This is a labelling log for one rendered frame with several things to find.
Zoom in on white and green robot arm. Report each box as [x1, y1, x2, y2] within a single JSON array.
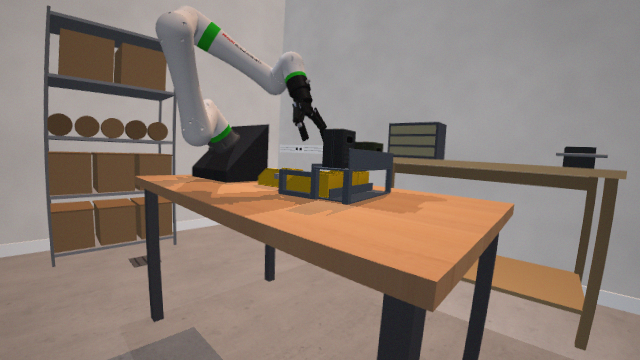
[[155, 6, 311, 154]]

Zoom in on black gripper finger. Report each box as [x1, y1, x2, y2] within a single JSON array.
[[308, 106, 327, 140], [292, 101, 309, 141]]

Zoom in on yellow open-front bin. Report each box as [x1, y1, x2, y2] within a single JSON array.
[[258, 168, 303, 188], [355, 171, 369, 185], [329, 170, 358, 186], [286, 171, 344, 198]]

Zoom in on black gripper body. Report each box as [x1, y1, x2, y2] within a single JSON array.
[[292, 88, 313, 117]]

